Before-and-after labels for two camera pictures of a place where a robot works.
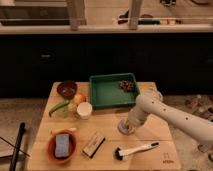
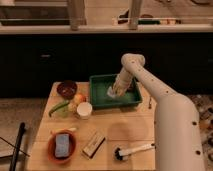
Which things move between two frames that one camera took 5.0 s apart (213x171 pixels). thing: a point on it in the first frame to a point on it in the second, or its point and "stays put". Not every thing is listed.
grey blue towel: (123, 126) to (110, 92)
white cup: (84, 110) stays put
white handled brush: (120, 155) stays put
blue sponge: (62, 145) stays put
